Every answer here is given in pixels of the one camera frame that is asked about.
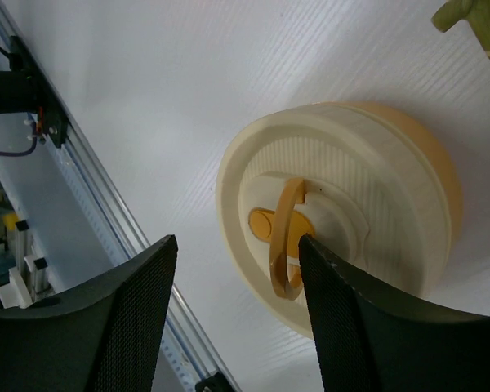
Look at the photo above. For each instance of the bamboo sushi mat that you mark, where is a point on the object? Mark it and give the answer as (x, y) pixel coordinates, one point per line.
(475, 12)

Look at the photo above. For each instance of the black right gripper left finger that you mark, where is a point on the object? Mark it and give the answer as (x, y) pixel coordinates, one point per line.
(102, 335)

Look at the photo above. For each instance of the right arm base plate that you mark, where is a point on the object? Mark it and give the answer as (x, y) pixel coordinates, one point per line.
(49, 107)

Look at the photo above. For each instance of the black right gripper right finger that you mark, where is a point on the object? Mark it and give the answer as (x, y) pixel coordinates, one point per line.
(370, 336)

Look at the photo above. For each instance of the orange lunch box bowl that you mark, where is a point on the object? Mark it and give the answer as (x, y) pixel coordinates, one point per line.
(429, 149)

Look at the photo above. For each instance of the aluminium mounting rail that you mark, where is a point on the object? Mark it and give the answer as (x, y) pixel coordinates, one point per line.
(73, 226)

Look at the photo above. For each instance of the cream plain lid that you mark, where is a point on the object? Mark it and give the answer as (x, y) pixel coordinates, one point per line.
(329, 171)

